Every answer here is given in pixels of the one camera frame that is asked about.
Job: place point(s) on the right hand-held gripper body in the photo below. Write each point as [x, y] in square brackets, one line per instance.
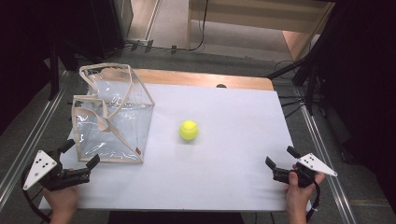
[314, 165]

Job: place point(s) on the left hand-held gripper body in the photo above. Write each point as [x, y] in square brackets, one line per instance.
[51, 179]

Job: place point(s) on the clear bag with beige trim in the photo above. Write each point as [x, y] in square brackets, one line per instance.
[124, 130]

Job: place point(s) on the yellow tennis ball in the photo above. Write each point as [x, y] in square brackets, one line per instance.
[188, 129]

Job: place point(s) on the person's left hand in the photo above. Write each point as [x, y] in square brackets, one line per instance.
[62, 199]

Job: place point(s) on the person's right hand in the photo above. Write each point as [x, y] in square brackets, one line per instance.
[299, 196]

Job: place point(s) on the white table mat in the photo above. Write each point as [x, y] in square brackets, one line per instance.
[218, 174]

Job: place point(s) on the black tripod stand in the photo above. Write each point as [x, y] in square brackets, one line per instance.
[306, 74]

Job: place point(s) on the small dark knob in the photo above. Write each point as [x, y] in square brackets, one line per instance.
[221, 86]

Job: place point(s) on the black cabinet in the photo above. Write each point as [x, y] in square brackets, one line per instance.
[102, 25]

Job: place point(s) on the light wooden furniture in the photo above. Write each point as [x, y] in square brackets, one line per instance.
[264, 18]

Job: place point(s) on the metal floor rail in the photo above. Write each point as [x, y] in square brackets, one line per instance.
[323, 155]
[28, 149]

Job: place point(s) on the black upright post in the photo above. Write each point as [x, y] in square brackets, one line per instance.
[53, 71]

